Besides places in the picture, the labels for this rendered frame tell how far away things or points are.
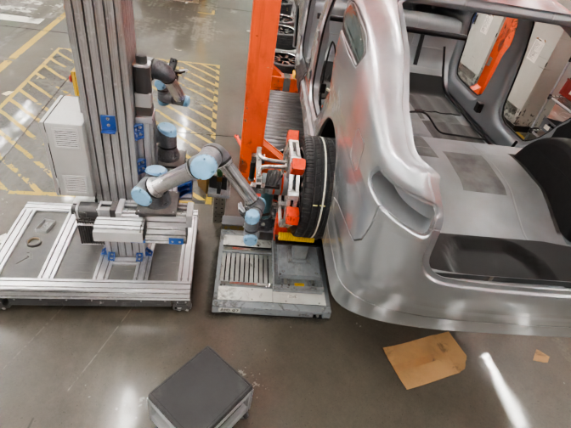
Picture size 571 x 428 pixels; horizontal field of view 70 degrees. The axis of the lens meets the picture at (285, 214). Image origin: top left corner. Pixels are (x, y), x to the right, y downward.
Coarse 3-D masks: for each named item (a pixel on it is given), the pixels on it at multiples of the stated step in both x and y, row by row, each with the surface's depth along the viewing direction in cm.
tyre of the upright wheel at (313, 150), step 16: (304, 144) 247; (320, 144) 247; (320, 160) 238; (304, 176) 238; (320, 176) 235; (304, 192) 235; (320, 192) 236; (304, 208) 238; (320, 208) 238; (304, 224) 245; (320, 224) 245
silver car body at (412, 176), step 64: (320, 0) 426; (384, 0) 236; (448, 0) 234; (512, 0) 263; (320, 64) 347; (384, 64) 192; (448, 64) 464; (512, 64) 357; (384, 128) 165; (448, 128) 386; (384, 192) 166; (448, 192) 258; (512, 192) 266; (384, 256) 168; (448, 256) 226; (512, 256) 240; (384, 320) 198; (448, 320) 191; (512, 320) 188
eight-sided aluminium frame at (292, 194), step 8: (288, 144) 256; (296, 144) 255; (296, 152) 252; (296, 176) 243; (288, 184) 242; (296, 184) 240; (288, 192) 238; (296, 192) 239; (280, 200) 288; (288, 200) 240; (296, 200) 240; (280, 208) 283; (280, 216) 277; (280, 224) 263
